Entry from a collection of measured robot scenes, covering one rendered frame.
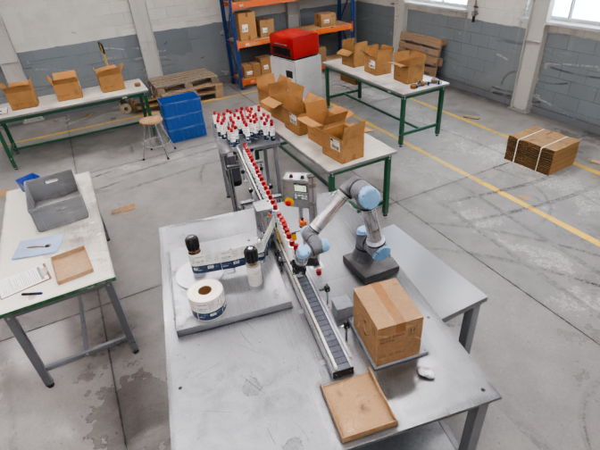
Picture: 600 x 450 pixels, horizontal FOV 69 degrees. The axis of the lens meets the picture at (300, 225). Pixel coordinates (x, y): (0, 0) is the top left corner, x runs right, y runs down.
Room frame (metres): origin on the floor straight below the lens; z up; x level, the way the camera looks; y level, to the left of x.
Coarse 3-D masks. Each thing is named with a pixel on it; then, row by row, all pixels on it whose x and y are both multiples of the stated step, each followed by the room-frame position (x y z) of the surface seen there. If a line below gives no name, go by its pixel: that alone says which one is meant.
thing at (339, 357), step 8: (280, 248) 2.41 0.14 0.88; (304, 280) 2.06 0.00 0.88; (304, 288) 1.98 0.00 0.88; (312, 288) 1.98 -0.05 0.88; (312, 296) 1.91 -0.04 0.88; (312, 304) 1.84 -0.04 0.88; (320, 304) 1.84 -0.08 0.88; (312, 312) 1.78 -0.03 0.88; (320, 312) 1.77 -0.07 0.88; (320, 320) 1.72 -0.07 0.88; (328, 320) 1.71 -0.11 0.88; (320, 328) 1.66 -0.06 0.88; (328, 328) 1.65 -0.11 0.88; (328, 336) 1.60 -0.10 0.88; (336, 336) 1.59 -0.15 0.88; (328, 344) 1.54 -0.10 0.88; (336, 344) 1.54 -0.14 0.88; (336, 352) 1.49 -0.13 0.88; (336, 360) 1.44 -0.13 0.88; (344, 360) 1.43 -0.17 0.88; (344, 368) 1.39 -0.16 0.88
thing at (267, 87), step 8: (256, 80) 5.72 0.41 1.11; (264, 80) 5.76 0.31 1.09; (272, 80) 5.81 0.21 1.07; (280, 80) 5.75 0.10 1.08; (288, 80) 5.59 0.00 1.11; (264, 88) 5.74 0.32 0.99; (272, 88) 5.42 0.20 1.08; (280, 88) 5.47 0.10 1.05; (264, 96) 5.52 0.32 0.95; (264, 104) 5.55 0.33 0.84
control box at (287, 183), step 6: (288, 174) 2.34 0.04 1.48; (294, 174) 2.34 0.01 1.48; (300, 174) 2.33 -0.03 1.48; (306, 174) 2.32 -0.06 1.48; (282, 180) 2.30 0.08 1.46; (288, 180) 2.27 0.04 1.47; (294, 180) 2.27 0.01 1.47; (300, 180) 2.26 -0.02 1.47; (306, 180) 2.25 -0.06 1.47; (288, 186) 2.27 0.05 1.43; (288, 192) 2.28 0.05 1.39; (294, 192) 2.26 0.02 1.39; (300, 192) 2.25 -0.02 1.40; (288, 198) 2.28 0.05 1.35; (294, 198) 2.27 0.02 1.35; (294, 204) 2.27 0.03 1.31; (300, 204) 2.25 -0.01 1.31; (306, 204) 2.24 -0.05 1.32
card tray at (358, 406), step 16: (320, 384) 1.33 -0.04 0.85; (336, 384) 1.33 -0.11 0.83; (352, 384) 1.32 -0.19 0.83; (368, 384) 1.32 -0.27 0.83; (336, 400) 1.24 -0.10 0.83; (352, 400) 1.24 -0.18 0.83; (368, 400) 1.23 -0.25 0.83; (384, 400) 1.22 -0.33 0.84; (336, 416) 1.16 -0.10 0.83; (352, 416) 1.16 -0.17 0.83; (368, 416) 1.15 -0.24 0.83; (384, 416) 1.14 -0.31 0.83; (352, 432) 1.08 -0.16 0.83; (368, 432) 1.07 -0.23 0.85
